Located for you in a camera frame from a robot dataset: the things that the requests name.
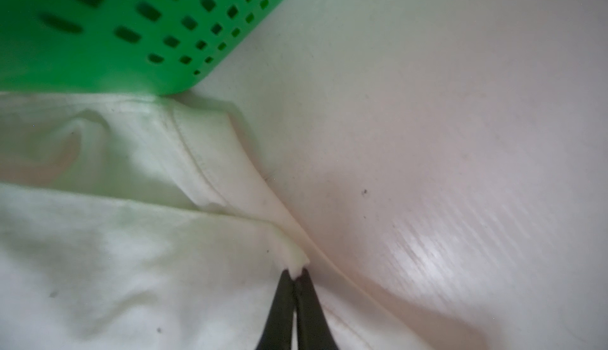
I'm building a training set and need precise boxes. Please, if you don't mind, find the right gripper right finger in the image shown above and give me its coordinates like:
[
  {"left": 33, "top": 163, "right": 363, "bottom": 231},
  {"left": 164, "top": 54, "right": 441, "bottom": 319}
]
[{"left": 294, "top": 269, "right": 339, "bottom": 350}]

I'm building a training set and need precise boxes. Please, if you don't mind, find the white t shirt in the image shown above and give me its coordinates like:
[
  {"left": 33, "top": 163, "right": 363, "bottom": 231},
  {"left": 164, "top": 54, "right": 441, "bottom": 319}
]
[{"left": 1, "top": 93, "right": 427, "bottom": 349}]

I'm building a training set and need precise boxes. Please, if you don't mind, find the green plastic basket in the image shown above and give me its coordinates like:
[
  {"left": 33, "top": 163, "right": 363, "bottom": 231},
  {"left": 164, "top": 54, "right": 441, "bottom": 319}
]
[{"left": 1, "top": 0, "right": 283, "bottom": 95}]

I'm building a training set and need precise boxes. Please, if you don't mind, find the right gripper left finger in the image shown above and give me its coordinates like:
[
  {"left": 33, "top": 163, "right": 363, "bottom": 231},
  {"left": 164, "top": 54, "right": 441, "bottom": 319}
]
[{"left": 255, "top": 270, "right": 295, "bottom": 350}]

